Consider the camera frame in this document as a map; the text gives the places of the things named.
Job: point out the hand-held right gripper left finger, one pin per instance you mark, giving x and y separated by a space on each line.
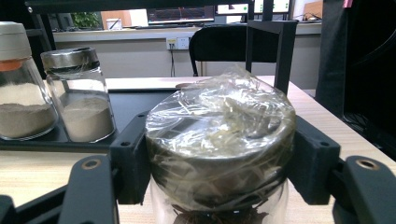
129 161

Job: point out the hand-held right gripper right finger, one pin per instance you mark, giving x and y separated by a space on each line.
314 161

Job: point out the black metal shelf rack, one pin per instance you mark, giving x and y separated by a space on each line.
130 102

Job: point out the silver lid glass jar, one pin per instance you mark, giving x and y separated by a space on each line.
84 115

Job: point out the silver metal can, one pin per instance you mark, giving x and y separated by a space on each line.
218 133

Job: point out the white lid glass jar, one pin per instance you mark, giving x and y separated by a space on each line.
21 93

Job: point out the dark curtain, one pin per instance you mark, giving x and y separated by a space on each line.
367 62

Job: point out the black chair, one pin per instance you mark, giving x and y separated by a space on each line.
218 43

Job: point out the green potted plant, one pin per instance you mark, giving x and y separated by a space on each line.
85 19

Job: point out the brown cardboard box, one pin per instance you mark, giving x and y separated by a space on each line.
313 10

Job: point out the dark computer monitor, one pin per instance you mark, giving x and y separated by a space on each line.
180 15

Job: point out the bright computer monitor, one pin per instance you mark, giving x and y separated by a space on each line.
277 5
232 8

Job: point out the white wall socket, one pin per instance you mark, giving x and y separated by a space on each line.
178 43

